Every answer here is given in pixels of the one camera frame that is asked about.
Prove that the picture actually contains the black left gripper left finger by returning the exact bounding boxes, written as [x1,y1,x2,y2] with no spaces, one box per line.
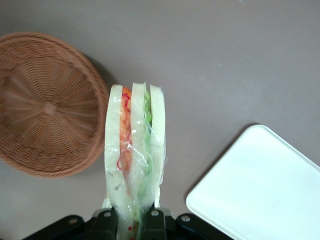
[91,196,119,240]

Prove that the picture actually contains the cream rectangular tray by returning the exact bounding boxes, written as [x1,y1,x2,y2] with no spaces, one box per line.
[185,123,320,240]

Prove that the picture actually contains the round wicker basket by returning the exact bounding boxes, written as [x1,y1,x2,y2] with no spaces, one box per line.
[0,31,111,179]

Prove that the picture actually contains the plastic-wrapped triangle sandwich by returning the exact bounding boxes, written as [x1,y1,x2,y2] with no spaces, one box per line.
[103,81,168,240]

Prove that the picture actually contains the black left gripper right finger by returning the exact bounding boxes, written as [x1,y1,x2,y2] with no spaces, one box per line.
[141,189,174,240]

